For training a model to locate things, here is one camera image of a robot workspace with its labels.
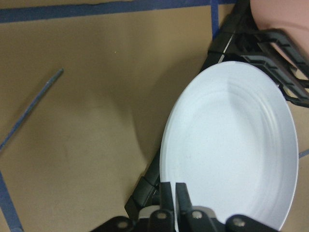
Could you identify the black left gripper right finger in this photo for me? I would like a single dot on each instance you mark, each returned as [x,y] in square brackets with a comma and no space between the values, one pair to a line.
[183,201]

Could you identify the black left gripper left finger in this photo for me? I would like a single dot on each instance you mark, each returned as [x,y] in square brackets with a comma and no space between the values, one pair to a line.
[166,197]

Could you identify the light blue plate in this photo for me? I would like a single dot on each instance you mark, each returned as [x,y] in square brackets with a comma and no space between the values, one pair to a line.
[231,139]

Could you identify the pink plate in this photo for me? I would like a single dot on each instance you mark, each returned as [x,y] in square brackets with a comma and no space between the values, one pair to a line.
[291,16]

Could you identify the black dish rack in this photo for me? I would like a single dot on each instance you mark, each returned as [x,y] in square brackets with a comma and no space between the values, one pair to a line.
[239,39]

